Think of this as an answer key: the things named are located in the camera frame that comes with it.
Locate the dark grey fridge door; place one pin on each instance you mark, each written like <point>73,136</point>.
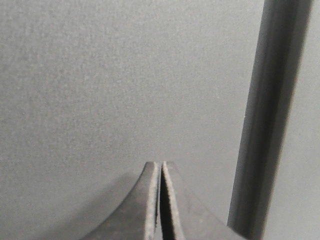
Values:
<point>91,90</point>

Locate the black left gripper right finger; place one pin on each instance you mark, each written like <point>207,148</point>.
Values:
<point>182,215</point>

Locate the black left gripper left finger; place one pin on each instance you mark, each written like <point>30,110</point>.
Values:
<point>136,216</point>

